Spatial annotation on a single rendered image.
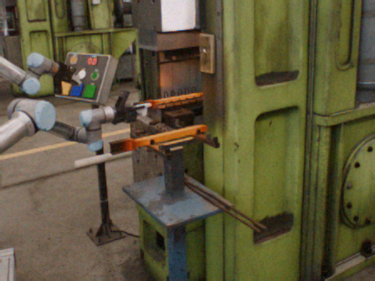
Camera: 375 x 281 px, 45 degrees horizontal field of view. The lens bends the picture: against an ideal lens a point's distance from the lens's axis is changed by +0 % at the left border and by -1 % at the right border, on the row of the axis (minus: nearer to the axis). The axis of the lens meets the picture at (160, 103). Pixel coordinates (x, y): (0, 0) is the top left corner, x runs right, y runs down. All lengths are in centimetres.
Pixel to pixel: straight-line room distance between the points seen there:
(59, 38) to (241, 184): 522
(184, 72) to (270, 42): 65
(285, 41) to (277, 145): 50
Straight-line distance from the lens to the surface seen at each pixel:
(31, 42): 698
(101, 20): 714
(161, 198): 188
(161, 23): 210
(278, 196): 237
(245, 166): 207
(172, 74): 252
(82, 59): 272
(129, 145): 171
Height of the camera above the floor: 158
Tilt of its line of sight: 15 degrees down
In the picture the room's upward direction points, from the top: 3 degrees counter-clockwise
